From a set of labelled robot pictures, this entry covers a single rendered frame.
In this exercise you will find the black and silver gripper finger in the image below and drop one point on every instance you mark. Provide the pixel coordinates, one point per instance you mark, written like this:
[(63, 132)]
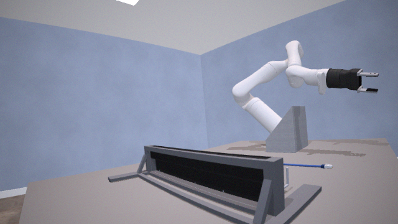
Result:
[(361, 73), (369, 90)]

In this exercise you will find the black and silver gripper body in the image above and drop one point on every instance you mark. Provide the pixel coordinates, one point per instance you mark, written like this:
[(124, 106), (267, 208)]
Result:
[(337, 78)]

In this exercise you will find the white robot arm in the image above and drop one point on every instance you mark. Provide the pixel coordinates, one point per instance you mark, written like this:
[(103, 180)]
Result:
[(296, 75)]

